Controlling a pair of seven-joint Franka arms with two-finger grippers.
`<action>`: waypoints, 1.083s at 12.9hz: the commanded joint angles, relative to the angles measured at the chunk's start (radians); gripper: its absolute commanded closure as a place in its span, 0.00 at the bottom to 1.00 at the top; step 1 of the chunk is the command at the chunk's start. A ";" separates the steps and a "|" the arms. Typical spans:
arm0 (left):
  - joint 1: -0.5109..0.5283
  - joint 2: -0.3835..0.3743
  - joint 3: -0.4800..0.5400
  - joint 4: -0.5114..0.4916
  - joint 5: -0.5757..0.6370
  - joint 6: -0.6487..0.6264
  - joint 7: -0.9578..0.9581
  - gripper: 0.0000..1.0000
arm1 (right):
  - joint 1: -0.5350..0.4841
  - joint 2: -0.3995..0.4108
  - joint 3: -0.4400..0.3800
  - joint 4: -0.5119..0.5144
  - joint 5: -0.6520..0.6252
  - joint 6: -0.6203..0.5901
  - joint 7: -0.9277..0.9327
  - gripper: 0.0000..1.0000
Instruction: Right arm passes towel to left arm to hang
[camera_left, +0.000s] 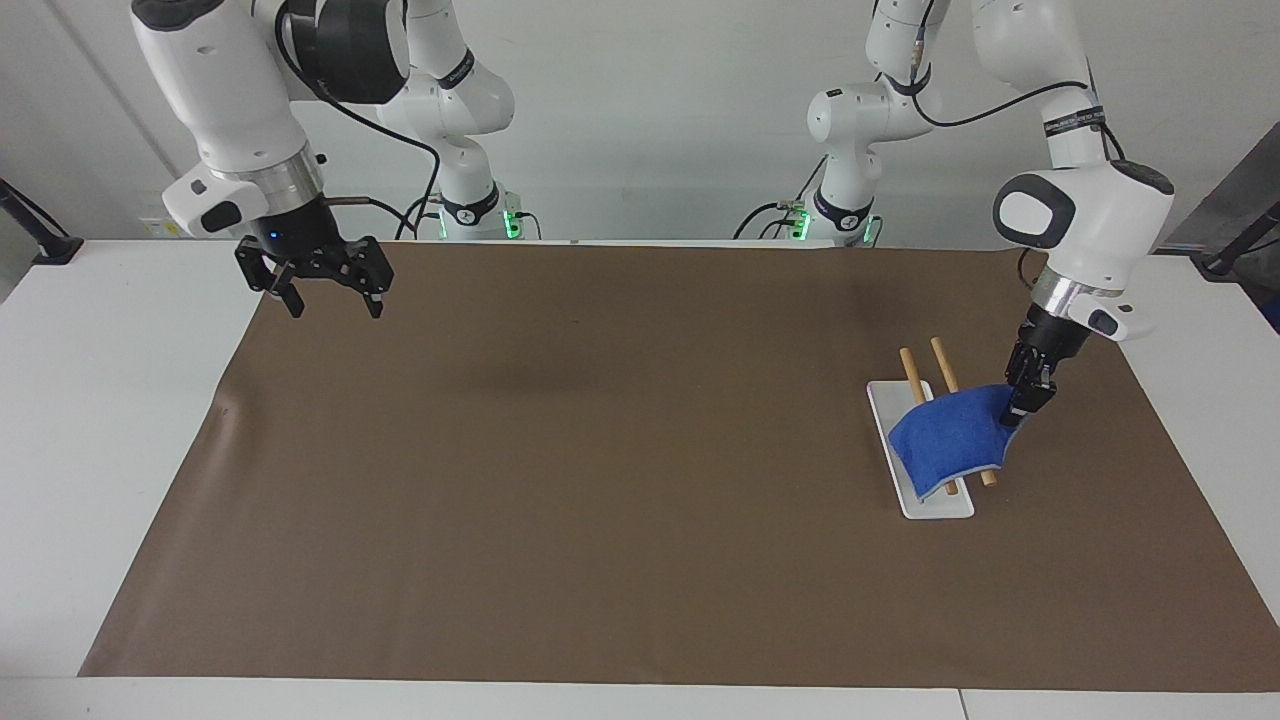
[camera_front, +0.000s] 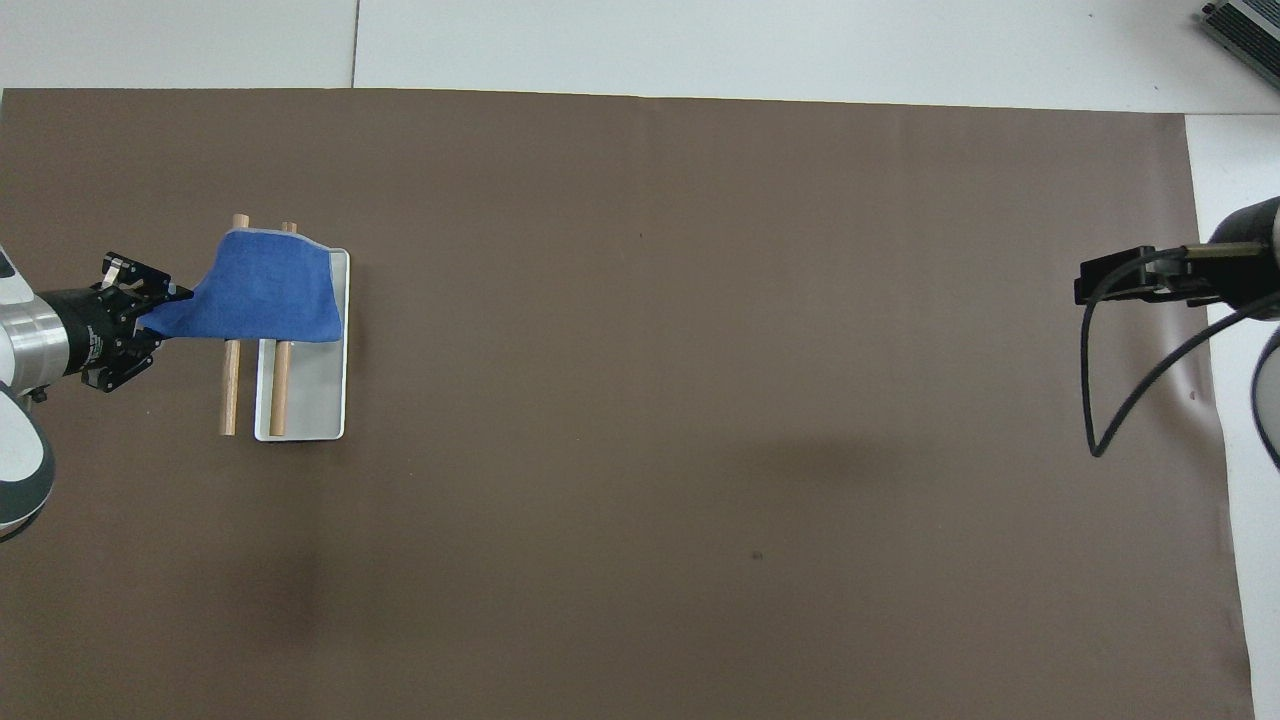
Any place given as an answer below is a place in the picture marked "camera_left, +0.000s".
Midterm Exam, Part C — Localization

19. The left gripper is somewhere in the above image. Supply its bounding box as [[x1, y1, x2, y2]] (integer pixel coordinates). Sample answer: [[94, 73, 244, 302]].
[[1010, 303, 1092, 379]]

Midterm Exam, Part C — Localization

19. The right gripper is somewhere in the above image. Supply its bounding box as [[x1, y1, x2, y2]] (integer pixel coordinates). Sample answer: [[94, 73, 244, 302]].
[[235, 196, 394, 320]]

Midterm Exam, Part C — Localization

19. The blue towel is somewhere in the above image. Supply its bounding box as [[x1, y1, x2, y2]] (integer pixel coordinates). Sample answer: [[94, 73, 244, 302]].
[[888, 384, 1030, 499]]

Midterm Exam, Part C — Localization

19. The wooden rod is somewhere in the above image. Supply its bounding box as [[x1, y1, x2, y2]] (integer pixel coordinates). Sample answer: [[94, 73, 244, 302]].
[[929, 336, 999, 489], [899, 347, 960, 497]]

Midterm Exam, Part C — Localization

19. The white rack base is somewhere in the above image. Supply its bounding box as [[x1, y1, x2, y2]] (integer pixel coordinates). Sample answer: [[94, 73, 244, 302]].
[[866, 379, 976, 521]]

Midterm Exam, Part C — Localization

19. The black stand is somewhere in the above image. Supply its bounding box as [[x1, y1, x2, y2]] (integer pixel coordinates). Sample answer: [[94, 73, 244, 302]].
[[1198, 200, 1280, 280], [0, 177, 85, 267]]

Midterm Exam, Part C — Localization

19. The black cable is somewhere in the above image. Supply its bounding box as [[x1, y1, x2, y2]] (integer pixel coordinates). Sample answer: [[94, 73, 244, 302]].
[[903, 0, 1130, 167], [274, 8, 447, 241], [732, 155, 833, 241]]

